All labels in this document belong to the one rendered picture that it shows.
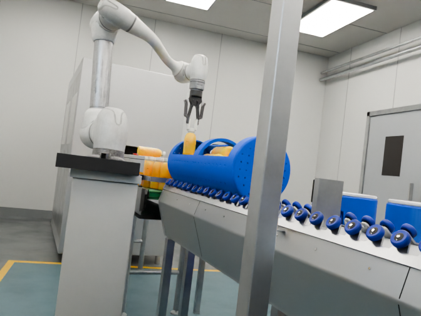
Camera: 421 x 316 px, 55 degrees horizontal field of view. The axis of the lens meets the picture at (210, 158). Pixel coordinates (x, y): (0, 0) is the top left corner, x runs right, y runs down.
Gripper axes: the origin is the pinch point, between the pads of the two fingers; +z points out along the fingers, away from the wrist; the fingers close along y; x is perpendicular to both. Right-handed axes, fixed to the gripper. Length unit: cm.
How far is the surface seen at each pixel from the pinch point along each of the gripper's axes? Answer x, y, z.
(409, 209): -120, 40, 31
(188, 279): 8, 13, 93
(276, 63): -136, -30, -2
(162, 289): 8, -3, 98
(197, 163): -37.6, -8.6, 23.1
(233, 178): -75, -7, 28
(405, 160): 163, 363, -21
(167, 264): 8, -2, 84
